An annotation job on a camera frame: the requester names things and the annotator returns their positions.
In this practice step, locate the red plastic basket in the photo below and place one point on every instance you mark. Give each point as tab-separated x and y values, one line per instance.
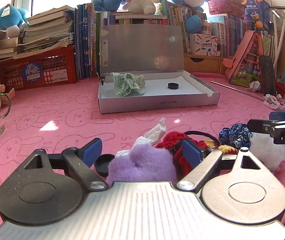
51	68

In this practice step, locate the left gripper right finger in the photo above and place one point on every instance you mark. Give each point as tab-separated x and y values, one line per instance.
205	164

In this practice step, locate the blue upright books row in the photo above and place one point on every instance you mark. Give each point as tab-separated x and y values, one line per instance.
86	40

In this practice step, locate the purple fluffy plush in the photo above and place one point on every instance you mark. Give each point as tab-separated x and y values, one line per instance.
144	163

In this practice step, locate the pink wire basket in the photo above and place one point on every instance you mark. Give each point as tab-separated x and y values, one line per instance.
231	7

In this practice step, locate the red crochet item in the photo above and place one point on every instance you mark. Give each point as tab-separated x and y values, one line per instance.
172	142

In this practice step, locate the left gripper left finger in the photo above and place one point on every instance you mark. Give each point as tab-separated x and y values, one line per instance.
77	162

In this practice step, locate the blue Doraemon plush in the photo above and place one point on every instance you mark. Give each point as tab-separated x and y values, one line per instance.
12	20

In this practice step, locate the black round lid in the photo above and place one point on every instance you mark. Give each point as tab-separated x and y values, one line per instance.
102	163

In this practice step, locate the white origami paper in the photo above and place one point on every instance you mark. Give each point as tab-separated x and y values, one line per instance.
254	86

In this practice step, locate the silver open cardboard box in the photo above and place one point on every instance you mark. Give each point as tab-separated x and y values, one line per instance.
156	52

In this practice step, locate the black round cap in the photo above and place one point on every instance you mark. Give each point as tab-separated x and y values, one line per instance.
173	85

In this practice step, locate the upright books on shelf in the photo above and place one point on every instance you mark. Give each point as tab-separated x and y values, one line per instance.
228	29

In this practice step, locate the yellow red crochet scrunchie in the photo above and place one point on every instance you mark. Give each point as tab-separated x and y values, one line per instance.
212	143

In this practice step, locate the green checked cloth scrunchie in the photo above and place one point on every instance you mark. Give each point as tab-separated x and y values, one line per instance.
126	83

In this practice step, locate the metal rod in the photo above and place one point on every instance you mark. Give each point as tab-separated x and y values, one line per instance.
237	90

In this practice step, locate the pink triangular house box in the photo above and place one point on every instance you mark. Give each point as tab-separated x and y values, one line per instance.
243	68

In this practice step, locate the white fluffy plush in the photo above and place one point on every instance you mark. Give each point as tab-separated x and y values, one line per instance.
270	154

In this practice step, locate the blue satin scrunchie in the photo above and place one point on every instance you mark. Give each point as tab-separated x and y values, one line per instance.
237	136

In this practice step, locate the wooden drawer shelf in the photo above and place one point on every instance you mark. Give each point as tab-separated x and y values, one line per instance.
204	64

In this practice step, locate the stack of horizontal books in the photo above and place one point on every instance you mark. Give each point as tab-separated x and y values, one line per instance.
47	30

